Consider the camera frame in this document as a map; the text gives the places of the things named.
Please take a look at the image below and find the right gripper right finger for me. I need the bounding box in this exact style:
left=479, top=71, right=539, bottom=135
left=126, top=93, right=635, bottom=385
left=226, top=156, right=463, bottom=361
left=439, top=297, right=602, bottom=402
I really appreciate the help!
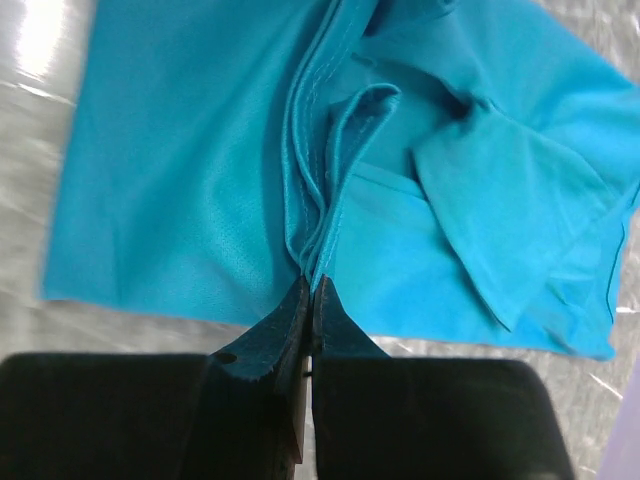
left=311, top=276, right=387, bottom=479

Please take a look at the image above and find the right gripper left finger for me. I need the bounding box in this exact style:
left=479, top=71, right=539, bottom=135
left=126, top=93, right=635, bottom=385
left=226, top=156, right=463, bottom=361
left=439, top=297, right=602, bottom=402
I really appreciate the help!
left=208, top=277, right=310, bottom=479

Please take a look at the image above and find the teal t shirt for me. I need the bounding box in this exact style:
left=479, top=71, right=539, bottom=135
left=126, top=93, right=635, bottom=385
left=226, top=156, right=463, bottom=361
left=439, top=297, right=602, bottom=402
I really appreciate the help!
left=42, top=1, right=639, bottom=360

